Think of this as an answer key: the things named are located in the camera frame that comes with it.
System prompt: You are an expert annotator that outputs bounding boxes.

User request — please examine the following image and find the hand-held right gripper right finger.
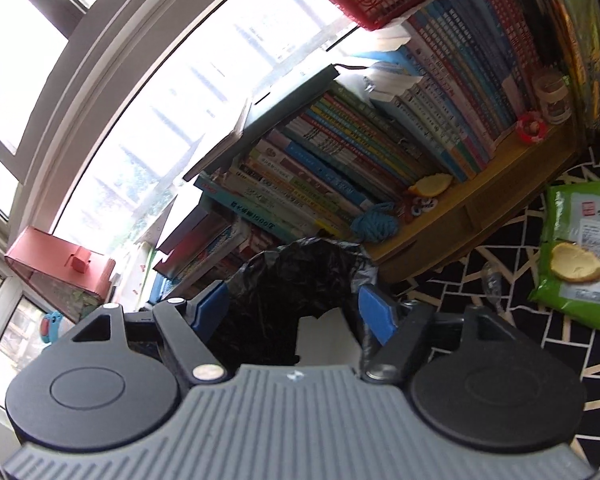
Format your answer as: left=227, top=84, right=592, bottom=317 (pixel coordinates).
left=357, top=284, right=518, bottom=385

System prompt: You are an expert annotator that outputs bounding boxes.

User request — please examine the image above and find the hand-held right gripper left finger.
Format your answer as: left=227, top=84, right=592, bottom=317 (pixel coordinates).
left=72, top=280, right=231, bottom=386

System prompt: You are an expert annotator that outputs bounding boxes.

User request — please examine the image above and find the black bag lined trash bin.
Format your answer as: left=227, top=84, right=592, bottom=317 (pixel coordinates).
left=207, top=237, right=381, bottom=366

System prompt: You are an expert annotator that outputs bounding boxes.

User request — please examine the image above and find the clear plastic bag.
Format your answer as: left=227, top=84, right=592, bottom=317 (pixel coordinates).
left=480, top=260, right=503, bottom=311

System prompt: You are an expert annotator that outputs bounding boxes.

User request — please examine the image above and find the large orange peel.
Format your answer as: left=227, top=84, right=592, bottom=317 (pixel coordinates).
left=550, top=241, right=600, bottom=283

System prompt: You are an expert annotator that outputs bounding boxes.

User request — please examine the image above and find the green snack packet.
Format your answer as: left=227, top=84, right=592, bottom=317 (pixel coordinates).
left=527, top=180, right=600, bottom=336

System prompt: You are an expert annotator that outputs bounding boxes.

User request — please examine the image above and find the white paper card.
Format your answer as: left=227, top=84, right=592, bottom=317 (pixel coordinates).
left=296, top=307, right=363, bottom=367

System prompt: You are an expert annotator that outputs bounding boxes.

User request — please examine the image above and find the pile of flat-lying books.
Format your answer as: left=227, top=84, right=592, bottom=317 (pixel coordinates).
left=147, top=195, right=281, bottom=306

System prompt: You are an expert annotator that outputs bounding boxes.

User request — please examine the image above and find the blue knitted ball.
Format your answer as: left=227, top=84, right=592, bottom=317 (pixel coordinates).
left=350, top=202, right=400, bottom=243

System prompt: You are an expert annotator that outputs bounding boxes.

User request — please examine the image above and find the small white patterned trinket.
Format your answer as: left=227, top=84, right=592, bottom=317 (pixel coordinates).
left=402, top=197, right=438, bottom=218

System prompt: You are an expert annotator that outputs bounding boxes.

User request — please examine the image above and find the wooden book shelf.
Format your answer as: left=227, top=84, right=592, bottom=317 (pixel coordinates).
left=365, top=120, right=581, bottom=283

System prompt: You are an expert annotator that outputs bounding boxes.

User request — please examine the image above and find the small orange peel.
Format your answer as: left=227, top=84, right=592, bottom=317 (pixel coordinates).
left=407, top=172, right=453, bottom=198

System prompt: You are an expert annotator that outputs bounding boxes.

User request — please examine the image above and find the brown hardcover book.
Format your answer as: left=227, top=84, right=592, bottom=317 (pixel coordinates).
left=182, top=100, right=253, bottom=182

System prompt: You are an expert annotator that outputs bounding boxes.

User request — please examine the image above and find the black geometric patterned tablecloth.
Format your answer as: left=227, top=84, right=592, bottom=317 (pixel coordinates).
left=380, top=110, right=600, bottom=476

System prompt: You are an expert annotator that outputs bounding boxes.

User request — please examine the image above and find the blue plush toy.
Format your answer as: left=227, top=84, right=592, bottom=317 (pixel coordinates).
left=40, top=310, right=63, bottom=348

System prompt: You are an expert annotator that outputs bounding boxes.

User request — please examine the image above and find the pink cardboard house box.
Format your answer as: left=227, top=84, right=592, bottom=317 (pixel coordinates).
left=4, top=226, right=116, bottom=321

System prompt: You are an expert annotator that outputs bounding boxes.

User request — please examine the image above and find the dark grey notebook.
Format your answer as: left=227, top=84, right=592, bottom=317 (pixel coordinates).
left=242, top=64, right=342, bottom=133

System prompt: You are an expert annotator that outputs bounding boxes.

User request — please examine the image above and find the white blue paper box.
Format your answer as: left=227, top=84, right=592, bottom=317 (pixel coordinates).
left=352, top=50, right=426, bottom=103

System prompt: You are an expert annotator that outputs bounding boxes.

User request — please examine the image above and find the pink toy figure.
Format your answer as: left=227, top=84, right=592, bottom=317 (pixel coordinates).
left=515, top=111, right=548, bottom=145

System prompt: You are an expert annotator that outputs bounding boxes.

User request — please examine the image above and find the row of upright books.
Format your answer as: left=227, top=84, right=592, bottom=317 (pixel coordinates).
left=195, top=0, right=600, bottom=246

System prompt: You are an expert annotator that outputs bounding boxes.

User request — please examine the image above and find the grey window frame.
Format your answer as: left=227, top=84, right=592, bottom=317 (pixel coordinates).
left=0, top=0, right=361, bottom=411

